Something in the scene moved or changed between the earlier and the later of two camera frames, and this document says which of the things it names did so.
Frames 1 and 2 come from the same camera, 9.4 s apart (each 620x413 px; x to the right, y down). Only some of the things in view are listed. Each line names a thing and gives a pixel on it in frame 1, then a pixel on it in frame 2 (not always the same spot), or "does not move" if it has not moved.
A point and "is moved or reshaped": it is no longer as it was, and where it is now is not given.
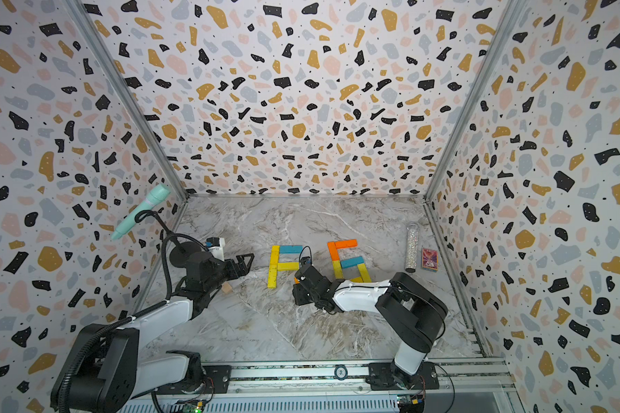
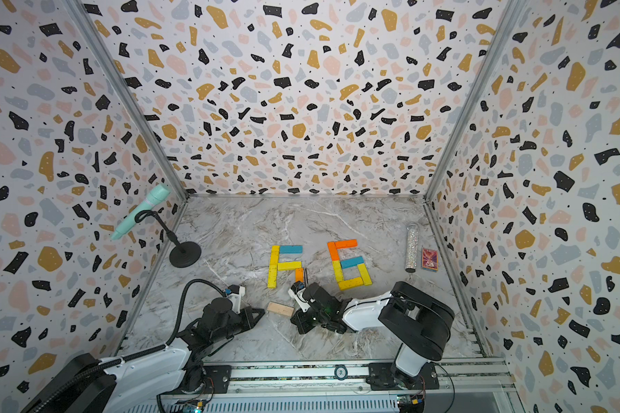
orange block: (346, 243) does not move
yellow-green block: (337, 269) does not move
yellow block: (288, 266) does not move
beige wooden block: (226, 288) is moved or reshaped
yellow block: (364, 273) does not move
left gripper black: (244, 265) → (251, 320)
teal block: (291, 249) does not move
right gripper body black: (304, 297) → (313, 320)
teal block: (352, 261) does not move
